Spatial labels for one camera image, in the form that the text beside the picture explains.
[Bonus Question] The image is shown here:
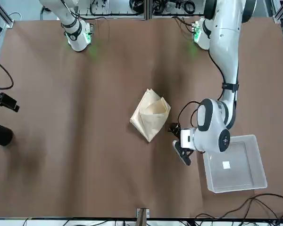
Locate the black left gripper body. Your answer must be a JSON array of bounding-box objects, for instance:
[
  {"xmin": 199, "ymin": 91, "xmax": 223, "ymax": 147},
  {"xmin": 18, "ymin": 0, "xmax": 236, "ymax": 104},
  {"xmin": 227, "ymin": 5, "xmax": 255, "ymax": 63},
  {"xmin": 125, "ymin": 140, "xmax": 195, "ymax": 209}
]
[{"xmin": 179, "ymin": 147, "xmax": 193, "ymax": 159}]

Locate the black desk cable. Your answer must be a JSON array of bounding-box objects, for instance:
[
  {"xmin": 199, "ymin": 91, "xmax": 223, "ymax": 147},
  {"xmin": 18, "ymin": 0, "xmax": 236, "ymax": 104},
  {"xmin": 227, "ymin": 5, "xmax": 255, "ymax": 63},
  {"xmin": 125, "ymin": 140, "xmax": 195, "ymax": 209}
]
[{"xmin": 195, "ymin": 193, "xmax": 283, "ymax": 222}]

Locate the thick black cable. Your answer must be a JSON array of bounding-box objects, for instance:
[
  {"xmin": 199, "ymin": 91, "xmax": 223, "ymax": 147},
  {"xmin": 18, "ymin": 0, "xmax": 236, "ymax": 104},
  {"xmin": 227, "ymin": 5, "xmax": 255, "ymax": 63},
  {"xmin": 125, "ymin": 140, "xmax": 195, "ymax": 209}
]
[{"xmin": 0, "ymin": 56, "xmax": 15, "ymax": 91}]

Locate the aluminium frame post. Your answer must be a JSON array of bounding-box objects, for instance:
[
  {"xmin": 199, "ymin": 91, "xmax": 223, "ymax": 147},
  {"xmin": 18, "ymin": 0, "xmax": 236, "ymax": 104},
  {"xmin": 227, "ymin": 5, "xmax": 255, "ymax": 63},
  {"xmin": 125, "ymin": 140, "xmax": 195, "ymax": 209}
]
[
  {"xmin": 143, "ymin": 0, "xmax": 153, "ymax": 21},
  {"xmin": 136, "ymin": 207, "xmax": 151, "ymax": 226}
]

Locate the clear plastic box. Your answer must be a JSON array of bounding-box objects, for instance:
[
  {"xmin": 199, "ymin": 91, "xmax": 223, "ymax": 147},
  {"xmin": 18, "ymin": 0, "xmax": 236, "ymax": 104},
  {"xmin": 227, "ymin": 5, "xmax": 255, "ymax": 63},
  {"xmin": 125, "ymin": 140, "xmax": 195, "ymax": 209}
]
[{"xmin": 202, "ymin": 134, "xmax": 268, "ymax": 194}]

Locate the white side desk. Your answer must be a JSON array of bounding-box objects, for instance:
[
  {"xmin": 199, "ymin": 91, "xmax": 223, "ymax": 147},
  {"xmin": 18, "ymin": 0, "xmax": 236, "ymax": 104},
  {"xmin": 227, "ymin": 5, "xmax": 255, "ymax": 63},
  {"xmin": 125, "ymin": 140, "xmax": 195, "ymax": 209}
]
[{"xmin": 0, "ymin": 218, "xmax": 283, "ymax": 226}]

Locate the cream tablecloth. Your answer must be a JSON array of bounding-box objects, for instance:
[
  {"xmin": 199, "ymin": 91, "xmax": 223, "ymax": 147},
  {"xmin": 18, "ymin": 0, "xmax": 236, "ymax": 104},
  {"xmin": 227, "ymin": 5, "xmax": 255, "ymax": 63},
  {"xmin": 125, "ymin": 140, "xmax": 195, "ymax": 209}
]
[{"xmin": 129, "ymin": 88, "xmax": 172, "ymax": 143}]

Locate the aluminium frame beam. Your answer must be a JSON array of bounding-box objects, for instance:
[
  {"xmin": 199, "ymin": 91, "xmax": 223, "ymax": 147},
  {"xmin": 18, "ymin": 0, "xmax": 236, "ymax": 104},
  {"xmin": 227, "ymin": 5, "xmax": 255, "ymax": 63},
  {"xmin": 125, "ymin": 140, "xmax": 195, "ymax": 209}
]
[
  {"xmin": 0, "ymin": 0, "xmax": 15, "ymax": 29},
  {"xmin": 272, "ymin": 0, "xmax": 283, "ymax": 24}
]

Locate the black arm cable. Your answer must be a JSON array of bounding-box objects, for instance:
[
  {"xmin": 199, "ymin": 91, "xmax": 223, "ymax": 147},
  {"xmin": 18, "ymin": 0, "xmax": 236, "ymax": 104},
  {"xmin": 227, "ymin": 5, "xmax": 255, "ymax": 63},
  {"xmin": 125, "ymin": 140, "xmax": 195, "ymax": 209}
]
[{"xmin": 167, "ymin": 50, "xmax": 240, "ymax": 138}]

